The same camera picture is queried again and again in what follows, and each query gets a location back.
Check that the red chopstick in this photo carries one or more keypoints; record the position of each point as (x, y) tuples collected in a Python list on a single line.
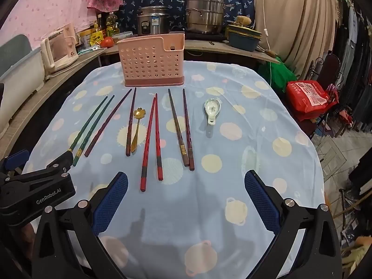
[(148, 145), (158, 139)]

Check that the dark sauce bottle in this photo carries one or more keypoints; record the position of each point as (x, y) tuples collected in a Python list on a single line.
[(100, 23)]

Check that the tan lumpy object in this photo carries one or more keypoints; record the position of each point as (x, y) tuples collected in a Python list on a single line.
[(244, 20)]

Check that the black metal chair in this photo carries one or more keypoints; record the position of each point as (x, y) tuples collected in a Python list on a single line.
[(328, 66)]

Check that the yellow seasoning packet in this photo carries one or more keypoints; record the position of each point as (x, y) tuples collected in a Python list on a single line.
[(97, 37)]

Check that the beige curtain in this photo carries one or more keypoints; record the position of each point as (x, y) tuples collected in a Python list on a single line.
[(296, 20)]

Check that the light blue printed tablecloth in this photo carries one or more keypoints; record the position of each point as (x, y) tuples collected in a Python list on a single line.
[(218, 151)]

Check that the clear food container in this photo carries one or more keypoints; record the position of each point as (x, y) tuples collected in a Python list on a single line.
[(122, 36)]

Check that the grey kitchen counter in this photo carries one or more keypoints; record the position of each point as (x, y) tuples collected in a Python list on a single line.
[(209, 49)]

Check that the blue bowl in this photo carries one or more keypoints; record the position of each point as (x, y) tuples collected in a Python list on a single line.
[(242, 43)]

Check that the maroon chopstick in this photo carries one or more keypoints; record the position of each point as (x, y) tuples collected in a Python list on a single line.
[(131, 122), (108, 122)]

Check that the gold flower spoon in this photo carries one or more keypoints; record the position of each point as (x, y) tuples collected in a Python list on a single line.
[(139, 113)]

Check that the green plastic bag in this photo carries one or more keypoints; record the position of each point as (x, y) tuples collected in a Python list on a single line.
[(276, 72)]

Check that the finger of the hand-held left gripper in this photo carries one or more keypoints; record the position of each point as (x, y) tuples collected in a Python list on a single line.
[(58, 164), (16, 157)]

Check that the white electric glass kettle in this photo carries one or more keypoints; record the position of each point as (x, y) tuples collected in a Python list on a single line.
[(51, 55)]

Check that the steel rice cooker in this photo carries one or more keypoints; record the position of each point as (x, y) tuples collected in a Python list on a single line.
[(154, 23)]

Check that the yellow teal bowl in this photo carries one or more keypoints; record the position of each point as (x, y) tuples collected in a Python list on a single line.
[(242, 30)]

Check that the pink dotted sheet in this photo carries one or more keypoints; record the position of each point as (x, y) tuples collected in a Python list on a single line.
[(52, 5)]

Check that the white ceramic spoon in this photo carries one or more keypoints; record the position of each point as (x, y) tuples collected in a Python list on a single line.
[(211, 107)]

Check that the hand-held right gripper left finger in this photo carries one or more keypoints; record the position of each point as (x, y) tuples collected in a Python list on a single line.
[(112, 203)]

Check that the wet wipes packet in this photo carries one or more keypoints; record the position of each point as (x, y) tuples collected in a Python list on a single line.
[(87, 51)]

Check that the red tomato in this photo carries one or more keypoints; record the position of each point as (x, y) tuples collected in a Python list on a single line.
[(106, 42)]

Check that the cooking oil bottle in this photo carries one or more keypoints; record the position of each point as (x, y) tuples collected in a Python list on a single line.
[(112, 24)]

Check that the red plastic bag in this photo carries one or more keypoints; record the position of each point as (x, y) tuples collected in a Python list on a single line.
[(308, 96)]

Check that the white storage box blue lid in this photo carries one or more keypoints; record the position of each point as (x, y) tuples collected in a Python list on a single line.
[(17, 72)]

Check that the wood grain side counter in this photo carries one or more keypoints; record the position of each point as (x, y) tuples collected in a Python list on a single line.
[(37, 93)]

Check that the pink appliance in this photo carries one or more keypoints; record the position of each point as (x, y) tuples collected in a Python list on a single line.
[(69, 35)]

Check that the green chopstick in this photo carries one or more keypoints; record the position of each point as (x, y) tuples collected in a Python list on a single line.
[(96, 128), (87, 125)]

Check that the steel steamer pot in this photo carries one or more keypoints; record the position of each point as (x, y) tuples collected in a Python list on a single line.
[(205, 14)]

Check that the brown chopstick with gold band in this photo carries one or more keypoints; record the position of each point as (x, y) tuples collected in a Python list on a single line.
[(177, 128)]

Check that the hanging dark clothes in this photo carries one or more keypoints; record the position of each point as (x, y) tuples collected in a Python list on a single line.
[(357, 49)]

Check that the black induction cooker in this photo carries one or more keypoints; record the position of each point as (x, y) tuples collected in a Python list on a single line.
[(203, 36)]

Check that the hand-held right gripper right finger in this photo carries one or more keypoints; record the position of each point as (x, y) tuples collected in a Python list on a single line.
[(261, 200)]

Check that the pink plastic utensil basket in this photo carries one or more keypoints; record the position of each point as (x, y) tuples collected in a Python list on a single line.
[(145, 64)]

